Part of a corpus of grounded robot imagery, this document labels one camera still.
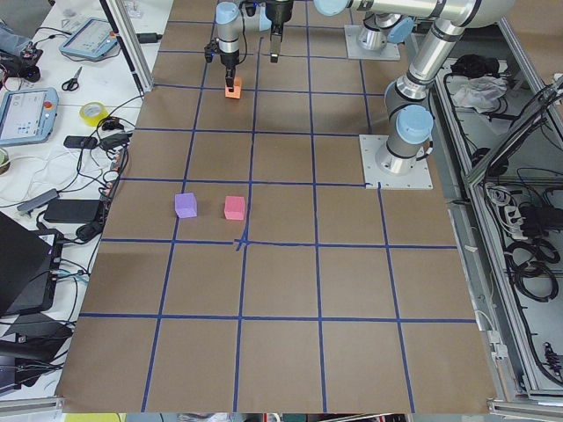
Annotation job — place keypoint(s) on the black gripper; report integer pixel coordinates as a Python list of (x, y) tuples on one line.
[(277, 15), (229, 60)]

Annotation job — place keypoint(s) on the orange foam block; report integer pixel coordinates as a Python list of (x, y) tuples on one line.
[(236, 90)]

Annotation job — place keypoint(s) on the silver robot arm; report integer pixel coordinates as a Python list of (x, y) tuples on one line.
[(234, 19), (411, 122)]

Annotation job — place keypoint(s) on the pink foam block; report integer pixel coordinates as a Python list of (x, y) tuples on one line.
[(234, 208)]

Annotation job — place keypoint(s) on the far blue teach pendant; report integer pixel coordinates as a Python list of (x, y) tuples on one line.
[(92, 41)]

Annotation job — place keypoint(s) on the blue teach pendant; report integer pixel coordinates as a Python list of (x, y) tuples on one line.
[(92, 41), (28, 116)]

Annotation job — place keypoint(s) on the purple foam block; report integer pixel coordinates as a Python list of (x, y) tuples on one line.
[(185, 205)]

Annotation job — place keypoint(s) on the yellow tape roll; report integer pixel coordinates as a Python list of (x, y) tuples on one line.
[(93, 113)]

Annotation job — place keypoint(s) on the near blue teach pendant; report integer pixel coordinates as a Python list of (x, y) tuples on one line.
[(28, 116)]

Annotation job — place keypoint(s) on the white crumpled cloth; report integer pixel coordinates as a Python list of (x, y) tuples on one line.
[(482, 94)]

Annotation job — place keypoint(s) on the black power adapter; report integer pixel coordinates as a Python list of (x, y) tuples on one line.
[(71, 211)]

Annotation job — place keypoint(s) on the black laptop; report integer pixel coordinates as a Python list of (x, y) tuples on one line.
[(29, 260)]

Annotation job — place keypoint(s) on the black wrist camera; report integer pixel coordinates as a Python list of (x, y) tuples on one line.
[(211, 49)]

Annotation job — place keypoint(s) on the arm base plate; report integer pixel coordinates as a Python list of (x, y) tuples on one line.
[(365, 44), (382, 170)]

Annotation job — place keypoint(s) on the aluminium frame post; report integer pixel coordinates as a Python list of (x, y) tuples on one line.
[(122, 27)]

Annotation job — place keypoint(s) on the black handled scissors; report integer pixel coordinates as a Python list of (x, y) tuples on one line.
[(72, 84)]

